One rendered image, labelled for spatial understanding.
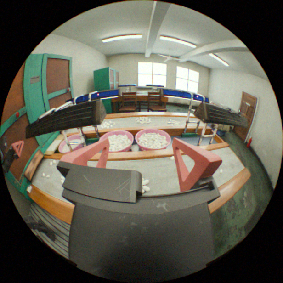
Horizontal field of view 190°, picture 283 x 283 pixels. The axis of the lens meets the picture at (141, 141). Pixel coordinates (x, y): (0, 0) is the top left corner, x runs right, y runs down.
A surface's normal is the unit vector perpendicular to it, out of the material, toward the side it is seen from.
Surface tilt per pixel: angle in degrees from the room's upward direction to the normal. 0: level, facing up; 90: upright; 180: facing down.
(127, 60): 90
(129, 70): 90
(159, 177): 0
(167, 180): 0
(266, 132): 91
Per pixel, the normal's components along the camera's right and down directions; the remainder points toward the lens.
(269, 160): -1.00, 0.00
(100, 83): 0.00, 0.59
